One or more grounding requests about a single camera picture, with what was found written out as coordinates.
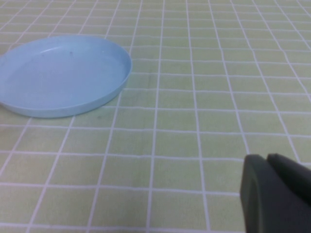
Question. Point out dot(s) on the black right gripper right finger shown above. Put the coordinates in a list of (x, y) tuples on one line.
[(294, 177)]

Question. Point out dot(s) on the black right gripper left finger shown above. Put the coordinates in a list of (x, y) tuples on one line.
[(264, 206)]

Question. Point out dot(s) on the light blue round plate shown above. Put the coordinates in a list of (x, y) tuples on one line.
[(60, 77)]

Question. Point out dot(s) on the green checked tablecloth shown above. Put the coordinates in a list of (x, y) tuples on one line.
[(194, 97)]

